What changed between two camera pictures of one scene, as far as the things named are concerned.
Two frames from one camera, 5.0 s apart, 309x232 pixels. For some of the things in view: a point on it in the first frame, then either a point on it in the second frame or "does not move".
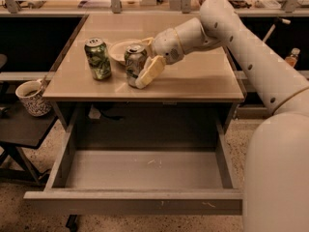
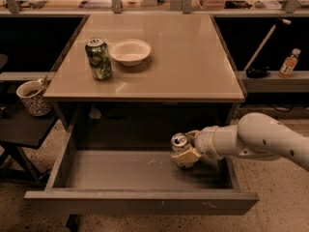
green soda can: [98, 58] does not move
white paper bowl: [117, 49] does not move
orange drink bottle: [294, 57] does not move
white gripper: [165, 46] → [205, 142]
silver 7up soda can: [133, 58] → [179, 142]
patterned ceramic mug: [31, 96] does not move
